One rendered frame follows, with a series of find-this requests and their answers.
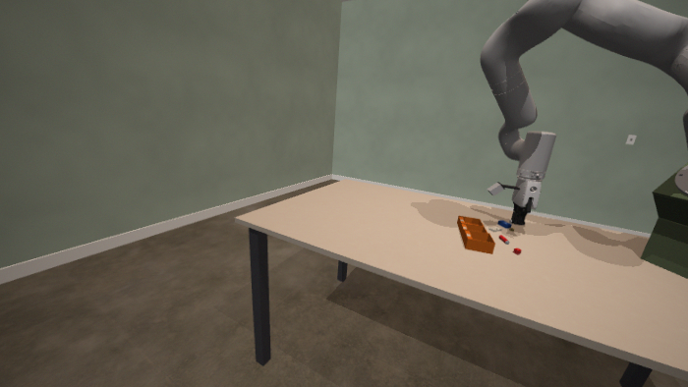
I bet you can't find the orange rack of bins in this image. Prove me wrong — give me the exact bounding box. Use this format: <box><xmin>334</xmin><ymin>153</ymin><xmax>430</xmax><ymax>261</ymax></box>
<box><xmin>457</xmin><ymin>216</ymin><xmax>495</xmax><ymax>254</ymax></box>

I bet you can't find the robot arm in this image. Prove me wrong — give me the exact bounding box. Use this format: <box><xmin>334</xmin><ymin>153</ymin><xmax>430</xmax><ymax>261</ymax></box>
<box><xmin>481</xmin><ymin>0</ymin><xmax>688</xmax><ymax>181</ymax></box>

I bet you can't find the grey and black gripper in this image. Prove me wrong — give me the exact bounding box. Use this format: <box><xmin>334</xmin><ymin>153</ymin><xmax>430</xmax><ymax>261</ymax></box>
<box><xmin>511</xmin><ymin>176</ymin><xmax>542</xmax><ymax>225</ymax></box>

